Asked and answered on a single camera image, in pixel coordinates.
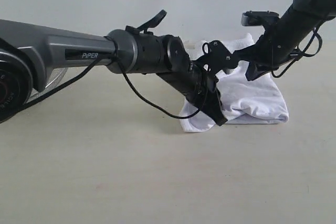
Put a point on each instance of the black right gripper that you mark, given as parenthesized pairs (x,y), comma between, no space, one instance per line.
(269,53)

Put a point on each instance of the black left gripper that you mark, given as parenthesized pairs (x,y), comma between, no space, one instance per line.
(199,89)

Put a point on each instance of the white t-shirt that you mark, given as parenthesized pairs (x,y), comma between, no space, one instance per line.
(244,102)

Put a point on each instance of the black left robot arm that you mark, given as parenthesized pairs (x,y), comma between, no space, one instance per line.
(29,54)

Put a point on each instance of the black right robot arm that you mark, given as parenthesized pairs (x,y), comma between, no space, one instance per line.
(304,17)

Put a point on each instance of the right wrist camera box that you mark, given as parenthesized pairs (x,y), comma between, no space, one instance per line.
(266,19)

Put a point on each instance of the metal wire mesh basket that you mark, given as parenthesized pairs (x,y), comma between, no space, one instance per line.
(53,81)

